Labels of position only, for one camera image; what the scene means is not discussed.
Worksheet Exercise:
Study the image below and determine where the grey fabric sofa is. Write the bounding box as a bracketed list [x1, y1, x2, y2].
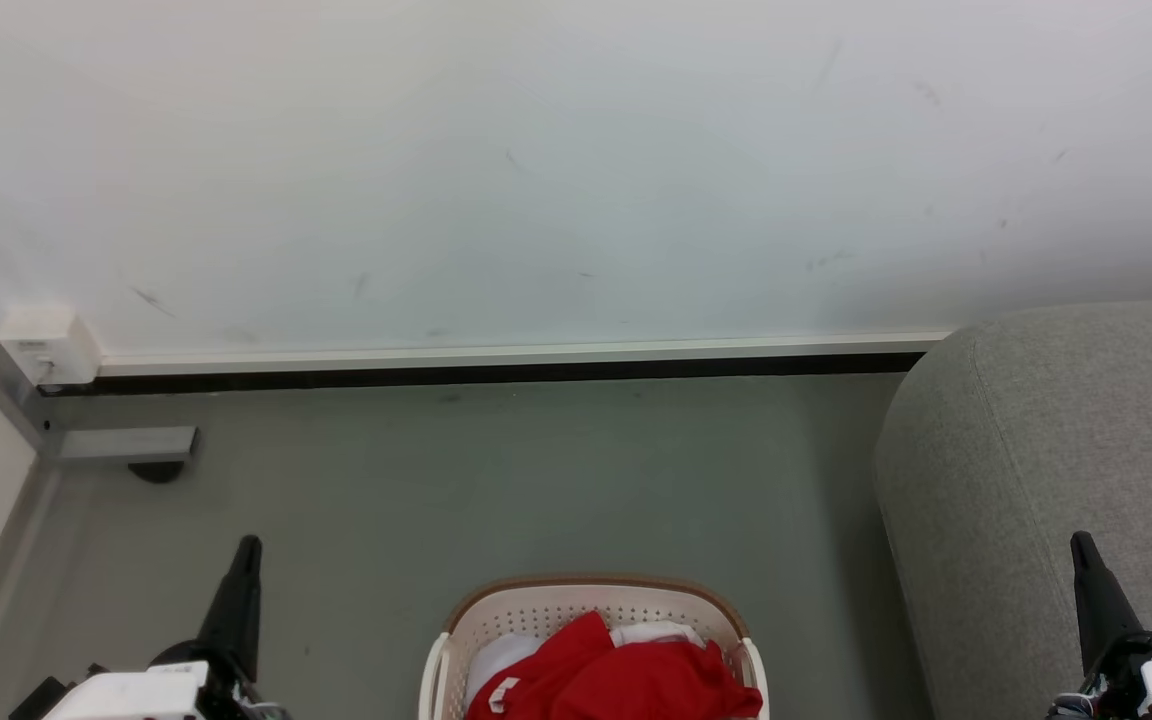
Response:
[874, 300, 1152, 720]

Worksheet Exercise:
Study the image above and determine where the grey metal foot bar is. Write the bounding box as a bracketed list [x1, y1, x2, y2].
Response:
[58, 427, 199, 463]

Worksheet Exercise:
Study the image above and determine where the white baseboard strip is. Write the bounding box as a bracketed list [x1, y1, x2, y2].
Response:
[96, 332, 955, 378]

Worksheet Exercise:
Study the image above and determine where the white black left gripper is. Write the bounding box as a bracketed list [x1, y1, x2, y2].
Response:
[44, 535, 272, 720]

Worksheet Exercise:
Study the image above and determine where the black baseboard strip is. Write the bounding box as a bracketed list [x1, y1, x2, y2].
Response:
[36, 352, 927, 397]

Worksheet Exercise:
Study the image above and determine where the red garment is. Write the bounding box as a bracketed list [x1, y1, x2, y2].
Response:
[464, 610, 764, 720]

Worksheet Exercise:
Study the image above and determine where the white wall socket box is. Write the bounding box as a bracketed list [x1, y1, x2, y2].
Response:
[0, 305, 102, 389]

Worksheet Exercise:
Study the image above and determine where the cream perforated laundry basket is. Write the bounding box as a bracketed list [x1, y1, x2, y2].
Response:
[419, 574, 770, 720]

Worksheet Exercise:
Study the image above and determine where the white garment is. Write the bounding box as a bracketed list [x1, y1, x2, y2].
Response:
[466, 620, 707, 706]

